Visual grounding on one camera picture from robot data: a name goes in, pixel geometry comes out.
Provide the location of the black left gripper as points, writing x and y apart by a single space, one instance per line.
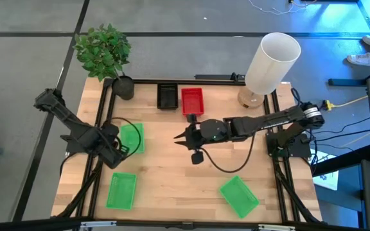
108 149

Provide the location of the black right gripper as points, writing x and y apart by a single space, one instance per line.
212 131

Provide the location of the green plastic mesh basket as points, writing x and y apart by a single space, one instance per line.
239 197
133 136
121 192

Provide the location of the red plastic mesh basket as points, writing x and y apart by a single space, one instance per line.
192 101

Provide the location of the black plastic mesh basket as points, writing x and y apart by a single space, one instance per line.
167 96

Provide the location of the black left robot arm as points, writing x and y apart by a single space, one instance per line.
75 128

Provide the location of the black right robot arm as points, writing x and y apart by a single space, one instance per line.
268 122

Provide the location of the black plant pot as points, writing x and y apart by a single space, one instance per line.
123 88

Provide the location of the black bottom rig bar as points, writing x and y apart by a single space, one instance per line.
27 224

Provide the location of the green artificial plant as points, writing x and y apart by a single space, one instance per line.
103 53

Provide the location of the white paper sheet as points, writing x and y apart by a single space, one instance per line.
329 179

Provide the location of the black diagonal beam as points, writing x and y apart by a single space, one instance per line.
342 160

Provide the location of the black desk foot bar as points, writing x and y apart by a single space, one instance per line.
348 82

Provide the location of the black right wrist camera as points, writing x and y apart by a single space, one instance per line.
197 158

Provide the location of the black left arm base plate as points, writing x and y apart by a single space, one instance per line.
72 148

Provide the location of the black aluminium table frame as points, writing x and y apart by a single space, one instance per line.
172 81

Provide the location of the silver metal bracket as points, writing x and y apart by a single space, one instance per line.
276 227
98 224

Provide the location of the black bracket bar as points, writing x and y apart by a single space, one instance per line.
217 77

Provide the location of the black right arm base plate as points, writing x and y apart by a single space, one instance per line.
300 149

